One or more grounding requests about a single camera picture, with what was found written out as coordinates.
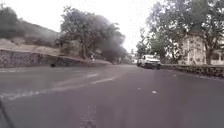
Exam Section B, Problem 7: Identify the white car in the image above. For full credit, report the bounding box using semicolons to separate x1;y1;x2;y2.
136;54;162;70

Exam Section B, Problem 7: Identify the large dark tree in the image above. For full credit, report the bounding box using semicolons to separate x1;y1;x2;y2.
57;5;130;64

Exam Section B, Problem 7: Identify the grey asphalt road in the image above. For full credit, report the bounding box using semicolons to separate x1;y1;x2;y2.
0;63;224;128

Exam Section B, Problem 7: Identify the pale building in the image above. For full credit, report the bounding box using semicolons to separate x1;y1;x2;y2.
177;34;224;66

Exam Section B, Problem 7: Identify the group of trees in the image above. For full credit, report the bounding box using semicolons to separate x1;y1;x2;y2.
135;0;224;66

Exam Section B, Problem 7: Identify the grassy hillside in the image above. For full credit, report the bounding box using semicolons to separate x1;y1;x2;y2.
0;6;63;57

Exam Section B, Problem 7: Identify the low stone wall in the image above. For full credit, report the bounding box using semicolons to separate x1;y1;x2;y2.
160;63;224;79

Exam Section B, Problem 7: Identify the stone retaining wall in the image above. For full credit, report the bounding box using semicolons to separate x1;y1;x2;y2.
0;48;113;69

